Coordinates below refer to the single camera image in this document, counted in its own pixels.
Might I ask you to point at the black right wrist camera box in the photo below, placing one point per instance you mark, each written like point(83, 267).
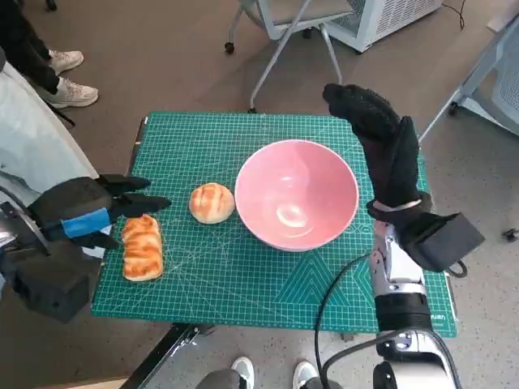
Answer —
point(446, 243)

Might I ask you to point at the white shoe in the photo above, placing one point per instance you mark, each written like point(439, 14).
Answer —
point(304, 373)
point(243, 370)

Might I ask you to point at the black caster wheel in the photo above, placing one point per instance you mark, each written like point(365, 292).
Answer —
point(511, 233)

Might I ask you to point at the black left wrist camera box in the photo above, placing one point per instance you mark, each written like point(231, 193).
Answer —
point(52, 291)

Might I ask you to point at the black table edge strip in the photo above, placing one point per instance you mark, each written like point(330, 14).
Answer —
point(140, 133)

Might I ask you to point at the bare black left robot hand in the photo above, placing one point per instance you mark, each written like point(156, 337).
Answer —
point(81, 202)

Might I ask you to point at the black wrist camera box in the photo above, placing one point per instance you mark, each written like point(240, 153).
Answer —
point(52, 291)
point(446, 243)

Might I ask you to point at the grey office chair on casters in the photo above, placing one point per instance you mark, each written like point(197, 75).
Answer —
point(300, 10)

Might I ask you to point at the long braided bread loaf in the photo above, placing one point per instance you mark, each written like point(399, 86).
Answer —
point(142, 251)

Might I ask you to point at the pink bowl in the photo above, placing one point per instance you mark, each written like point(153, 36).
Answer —
point(296, 182)

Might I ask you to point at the green cutting mat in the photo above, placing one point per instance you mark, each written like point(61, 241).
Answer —
point(243, 275)

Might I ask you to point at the white perforated cabinet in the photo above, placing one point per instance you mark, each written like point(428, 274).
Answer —
point(399, 16)

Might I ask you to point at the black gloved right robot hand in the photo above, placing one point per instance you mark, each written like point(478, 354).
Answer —
point(393, 162)

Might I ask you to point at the black metal table rail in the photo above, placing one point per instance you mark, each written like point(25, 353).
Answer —
point(162, 356)

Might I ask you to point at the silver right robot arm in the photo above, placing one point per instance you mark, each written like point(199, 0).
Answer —
point(399, 263)

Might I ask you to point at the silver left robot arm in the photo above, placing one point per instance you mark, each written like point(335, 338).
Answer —
point(12, 227)

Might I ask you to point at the round bread bun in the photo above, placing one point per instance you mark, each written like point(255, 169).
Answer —
point(211, 202)

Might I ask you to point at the black metal rod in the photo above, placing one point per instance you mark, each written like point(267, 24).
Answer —
point(65, 117)

